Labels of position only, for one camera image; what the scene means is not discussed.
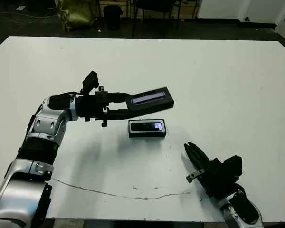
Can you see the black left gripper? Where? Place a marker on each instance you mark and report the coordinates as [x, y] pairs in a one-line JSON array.
[[90, 107]]

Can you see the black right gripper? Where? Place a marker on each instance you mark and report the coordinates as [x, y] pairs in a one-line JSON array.
[[216, 178]]

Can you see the slim black camera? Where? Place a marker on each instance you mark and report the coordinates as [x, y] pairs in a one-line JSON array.
[[145, 126]]

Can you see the black box lid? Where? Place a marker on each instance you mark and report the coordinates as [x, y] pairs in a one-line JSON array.
[[152, 104]]

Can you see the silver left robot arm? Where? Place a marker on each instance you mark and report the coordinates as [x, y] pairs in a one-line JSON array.
[[47, 123]]

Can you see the black box base white insert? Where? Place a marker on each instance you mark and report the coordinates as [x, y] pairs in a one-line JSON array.
[[147, 135]]

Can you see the black trash bin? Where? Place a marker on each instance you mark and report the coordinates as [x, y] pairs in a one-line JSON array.
[[112, 17]]

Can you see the yellow-green plastic bag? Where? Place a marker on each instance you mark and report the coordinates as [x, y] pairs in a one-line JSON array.
[[74, 15]]

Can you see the black office chair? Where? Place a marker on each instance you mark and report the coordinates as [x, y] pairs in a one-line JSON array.
[[154, 7]]

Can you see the wooden crates stack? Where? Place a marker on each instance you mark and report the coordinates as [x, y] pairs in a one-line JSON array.
[[190, 9]]

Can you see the white paper sheet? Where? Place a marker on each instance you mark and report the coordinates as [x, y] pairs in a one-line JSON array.
[[20, 7]]

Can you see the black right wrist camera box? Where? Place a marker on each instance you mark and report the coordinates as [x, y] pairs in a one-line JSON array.
[[232, 166]]

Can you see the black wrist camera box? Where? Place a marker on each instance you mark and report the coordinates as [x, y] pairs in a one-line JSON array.
[[232, 166], [90, 82]]

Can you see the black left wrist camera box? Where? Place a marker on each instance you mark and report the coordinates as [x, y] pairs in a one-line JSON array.
[[90, 82]]

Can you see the black round wall knob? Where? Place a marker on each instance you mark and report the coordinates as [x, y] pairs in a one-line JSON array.
[[247, 19]]

